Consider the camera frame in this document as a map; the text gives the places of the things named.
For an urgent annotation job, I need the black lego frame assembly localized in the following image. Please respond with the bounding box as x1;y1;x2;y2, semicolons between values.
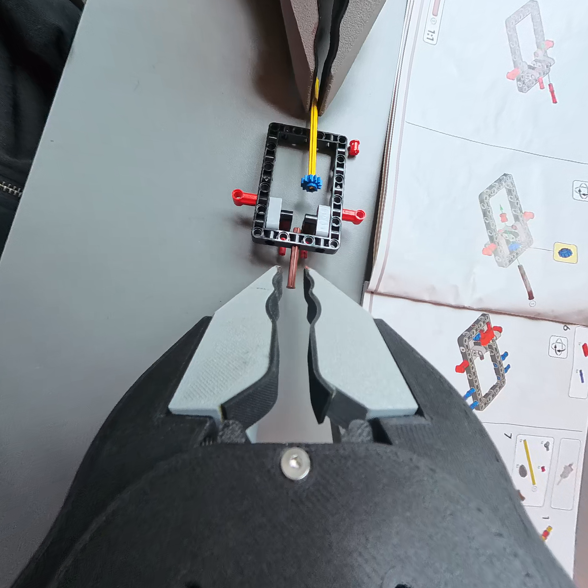
231;122;367;256

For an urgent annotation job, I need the brown lego axle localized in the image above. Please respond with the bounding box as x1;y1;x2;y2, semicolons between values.
286;226;301;290

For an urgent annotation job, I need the yellow lego axle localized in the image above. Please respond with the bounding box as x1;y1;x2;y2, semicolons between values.
307;78;321;177

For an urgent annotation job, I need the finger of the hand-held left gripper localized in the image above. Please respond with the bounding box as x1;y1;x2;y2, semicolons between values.
317;0;386;115
280;0;331;113

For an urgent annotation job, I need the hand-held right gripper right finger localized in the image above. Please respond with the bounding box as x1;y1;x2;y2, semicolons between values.
303;268;420;425

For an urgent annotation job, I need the person's black jacket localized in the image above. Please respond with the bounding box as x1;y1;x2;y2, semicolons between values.
0;0;85;258

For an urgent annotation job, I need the lego instruction booklet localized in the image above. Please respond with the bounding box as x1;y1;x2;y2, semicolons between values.
362;0;588;575

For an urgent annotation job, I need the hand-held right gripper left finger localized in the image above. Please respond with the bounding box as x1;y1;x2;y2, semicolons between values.
168;266;283;430

